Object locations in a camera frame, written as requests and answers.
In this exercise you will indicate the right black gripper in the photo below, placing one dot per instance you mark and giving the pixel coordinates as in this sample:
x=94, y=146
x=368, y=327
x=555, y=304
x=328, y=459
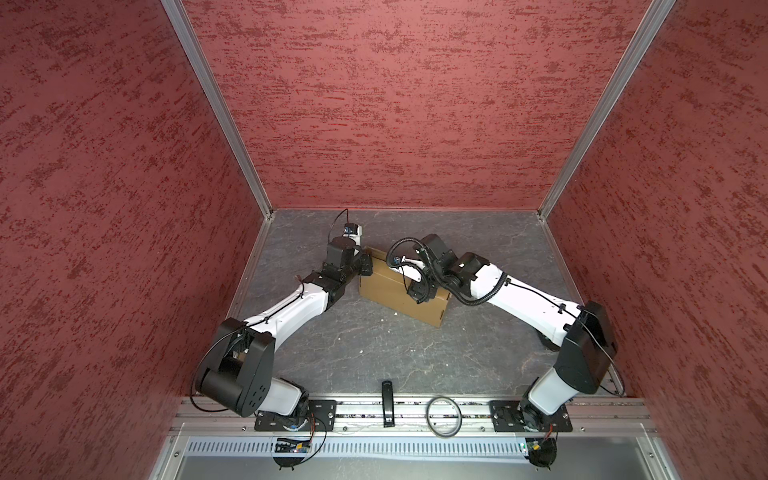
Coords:
x=421, y=292

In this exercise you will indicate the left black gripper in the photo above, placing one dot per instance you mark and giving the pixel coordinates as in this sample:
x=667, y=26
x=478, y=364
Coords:
x=366, y=261

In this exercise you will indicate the brown cardboard box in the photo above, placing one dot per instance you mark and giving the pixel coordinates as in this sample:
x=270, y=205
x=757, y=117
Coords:
x=391, y=289

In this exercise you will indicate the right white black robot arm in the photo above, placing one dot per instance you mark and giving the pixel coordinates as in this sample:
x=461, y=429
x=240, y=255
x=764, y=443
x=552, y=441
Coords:
x=581, y=334

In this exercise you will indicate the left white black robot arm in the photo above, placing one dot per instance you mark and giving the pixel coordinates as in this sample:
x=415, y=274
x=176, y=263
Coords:
x=237, y=370

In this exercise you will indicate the black calculator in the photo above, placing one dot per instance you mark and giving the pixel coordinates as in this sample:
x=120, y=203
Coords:
x=547, y=343

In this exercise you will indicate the left circuit board connector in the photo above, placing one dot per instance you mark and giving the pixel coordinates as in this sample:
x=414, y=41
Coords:
x=289, y=453

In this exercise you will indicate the circuit board connector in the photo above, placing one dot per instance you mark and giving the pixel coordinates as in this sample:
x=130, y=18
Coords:
x=289, y=453
x=542, y=453

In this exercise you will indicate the right circuit board connector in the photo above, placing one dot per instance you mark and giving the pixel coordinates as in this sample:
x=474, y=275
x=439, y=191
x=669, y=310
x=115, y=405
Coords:
x=542, y=453

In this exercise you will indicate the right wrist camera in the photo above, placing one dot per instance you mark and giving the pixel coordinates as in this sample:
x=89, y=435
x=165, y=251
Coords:
x=439, y=253

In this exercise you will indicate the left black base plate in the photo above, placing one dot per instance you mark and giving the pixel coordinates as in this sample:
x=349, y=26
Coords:
x=321, y=415

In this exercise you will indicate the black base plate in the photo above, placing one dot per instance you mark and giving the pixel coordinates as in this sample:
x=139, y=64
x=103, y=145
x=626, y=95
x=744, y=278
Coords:
x=321, y=415
x=509, y=417

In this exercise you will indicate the black handle bar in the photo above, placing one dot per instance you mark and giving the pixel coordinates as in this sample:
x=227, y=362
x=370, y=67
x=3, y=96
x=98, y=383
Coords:
x=388, y=404

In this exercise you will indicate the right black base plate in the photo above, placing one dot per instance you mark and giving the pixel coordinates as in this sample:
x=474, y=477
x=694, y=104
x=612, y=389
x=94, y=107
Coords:
x=509, y=417

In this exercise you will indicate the aluminium frame rail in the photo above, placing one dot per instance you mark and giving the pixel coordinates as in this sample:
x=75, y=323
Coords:
x=417, y=415

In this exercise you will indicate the white perforated cable duct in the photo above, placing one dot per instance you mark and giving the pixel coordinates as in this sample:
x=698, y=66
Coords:
x=504, y=450

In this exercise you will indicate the left aluminium corner post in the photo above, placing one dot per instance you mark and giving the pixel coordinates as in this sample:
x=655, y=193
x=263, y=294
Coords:
x=188, y=39

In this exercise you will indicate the aluminium corner post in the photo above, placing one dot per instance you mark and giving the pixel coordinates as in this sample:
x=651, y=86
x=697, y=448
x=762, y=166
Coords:
x=188, y=39
x=648, y=28

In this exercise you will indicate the right aluminium corner post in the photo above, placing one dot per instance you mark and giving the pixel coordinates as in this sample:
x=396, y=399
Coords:
x=648, y=28

